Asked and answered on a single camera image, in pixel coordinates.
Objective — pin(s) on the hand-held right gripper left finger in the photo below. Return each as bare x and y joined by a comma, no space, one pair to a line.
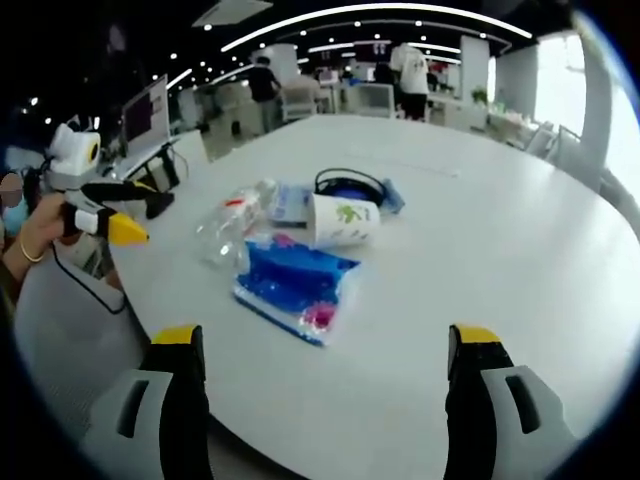
175,380

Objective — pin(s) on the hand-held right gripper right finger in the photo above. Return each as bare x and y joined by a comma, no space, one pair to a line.
472,385

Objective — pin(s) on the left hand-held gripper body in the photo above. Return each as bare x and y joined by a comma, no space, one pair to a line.
70,147

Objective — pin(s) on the clear plastic bottle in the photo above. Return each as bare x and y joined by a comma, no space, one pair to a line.
227,230

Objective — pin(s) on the blue plastic packet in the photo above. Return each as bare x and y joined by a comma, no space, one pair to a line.
295,280

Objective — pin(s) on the small light blue packet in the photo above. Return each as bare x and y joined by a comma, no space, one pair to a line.
287,202

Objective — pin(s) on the blue cloth pouch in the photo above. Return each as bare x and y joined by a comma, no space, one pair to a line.
395,197

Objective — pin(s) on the white paper cup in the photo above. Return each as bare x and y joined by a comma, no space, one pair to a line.
342,220

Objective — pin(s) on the person's left hand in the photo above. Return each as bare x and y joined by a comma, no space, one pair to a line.
42,220

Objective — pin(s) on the computer monitor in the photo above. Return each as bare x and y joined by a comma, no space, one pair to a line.
145,112

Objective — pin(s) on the grey chair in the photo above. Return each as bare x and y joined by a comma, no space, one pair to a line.
65,340

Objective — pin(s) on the white table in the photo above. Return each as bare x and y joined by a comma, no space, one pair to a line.
450,260

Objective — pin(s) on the white office chair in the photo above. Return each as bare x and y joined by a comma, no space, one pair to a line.
542,142

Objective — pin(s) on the green potted plant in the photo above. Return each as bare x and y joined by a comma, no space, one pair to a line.
479,96

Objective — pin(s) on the white pillar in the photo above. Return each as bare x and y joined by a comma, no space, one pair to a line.
597,100

